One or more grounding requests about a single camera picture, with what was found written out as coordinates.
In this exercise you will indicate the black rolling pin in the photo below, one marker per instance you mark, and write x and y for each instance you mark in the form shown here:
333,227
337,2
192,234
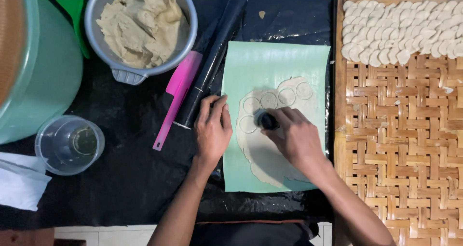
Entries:
213,61

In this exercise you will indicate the grey plastic bowl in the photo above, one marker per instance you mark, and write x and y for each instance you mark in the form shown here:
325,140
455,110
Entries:
108,54

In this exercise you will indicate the small dough scrap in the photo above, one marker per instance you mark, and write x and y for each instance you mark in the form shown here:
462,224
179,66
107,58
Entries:
262,14

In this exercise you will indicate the pink silicone spatula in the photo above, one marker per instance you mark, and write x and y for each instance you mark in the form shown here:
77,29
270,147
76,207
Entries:
179,90

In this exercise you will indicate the black round dough cutter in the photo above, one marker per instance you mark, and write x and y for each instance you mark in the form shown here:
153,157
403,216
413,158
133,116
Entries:
268,122

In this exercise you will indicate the beige dough lump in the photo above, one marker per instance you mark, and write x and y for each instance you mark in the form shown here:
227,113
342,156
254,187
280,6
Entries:
141,25

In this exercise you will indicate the person's right hand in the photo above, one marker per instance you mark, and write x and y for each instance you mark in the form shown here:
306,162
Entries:
296,139

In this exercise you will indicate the black plastic table cover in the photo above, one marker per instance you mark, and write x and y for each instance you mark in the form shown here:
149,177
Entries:
126,173

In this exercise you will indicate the clear plastic cup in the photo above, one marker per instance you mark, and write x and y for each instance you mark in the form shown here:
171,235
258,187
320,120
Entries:
68,144

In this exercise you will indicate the rows of pale dough rounds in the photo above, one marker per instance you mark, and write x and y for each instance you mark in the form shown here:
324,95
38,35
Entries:
394,29

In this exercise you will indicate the person's dark clothing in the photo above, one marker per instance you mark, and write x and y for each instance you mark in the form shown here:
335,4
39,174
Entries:
249,235

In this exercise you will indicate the cut round dough disc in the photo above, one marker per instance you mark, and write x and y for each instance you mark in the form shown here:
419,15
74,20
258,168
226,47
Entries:
287,96
247,124
268,100
304,90
251,105

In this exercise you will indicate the flat rolled dough sheet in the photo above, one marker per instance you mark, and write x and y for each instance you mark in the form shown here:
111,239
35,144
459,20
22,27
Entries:
258,159

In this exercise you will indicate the woven bamboo tray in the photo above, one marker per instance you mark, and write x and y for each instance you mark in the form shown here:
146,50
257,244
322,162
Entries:
398,137

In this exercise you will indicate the light green plastic mat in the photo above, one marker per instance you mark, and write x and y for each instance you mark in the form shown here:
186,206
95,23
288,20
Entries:
260,61

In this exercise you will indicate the person's left hand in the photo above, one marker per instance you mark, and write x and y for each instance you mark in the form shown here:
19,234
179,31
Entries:
212,134

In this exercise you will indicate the large teal plastic bucket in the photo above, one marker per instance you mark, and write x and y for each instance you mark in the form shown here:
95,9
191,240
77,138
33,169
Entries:
43,72

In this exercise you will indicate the green plastic scoop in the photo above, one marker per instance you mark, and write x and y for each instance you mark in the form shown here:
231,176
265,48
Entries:
72,4

